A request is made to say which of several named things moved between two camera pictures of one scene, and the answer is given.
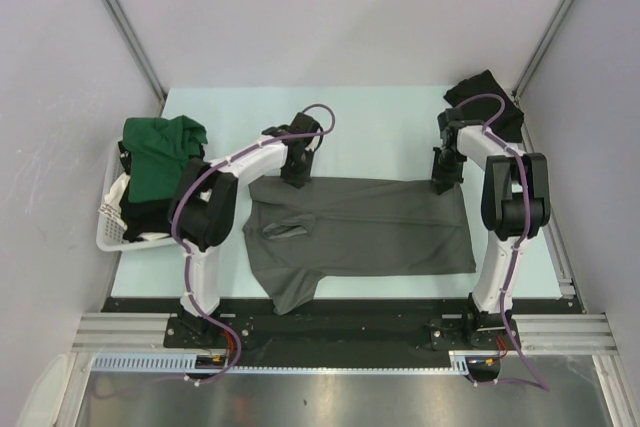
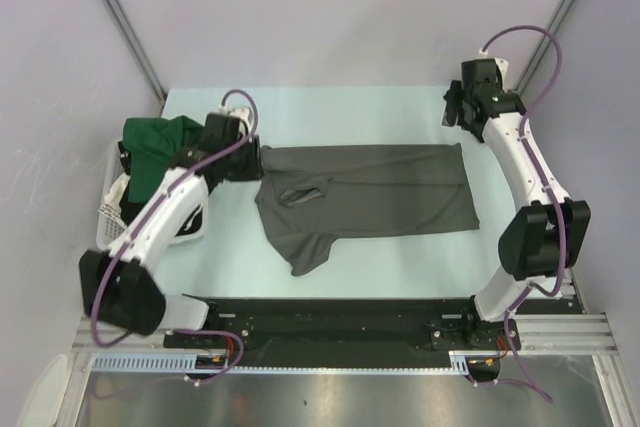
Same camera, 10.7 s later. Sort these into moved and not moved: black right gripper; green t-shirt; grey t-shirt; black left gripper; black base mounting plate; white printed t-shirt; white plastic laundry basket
Moved: black left gripper; grey t-shirt; black right gripper
Not moved: white printed t-shirt; white plastic laundry basket; black base mounting plate; green t-shirt
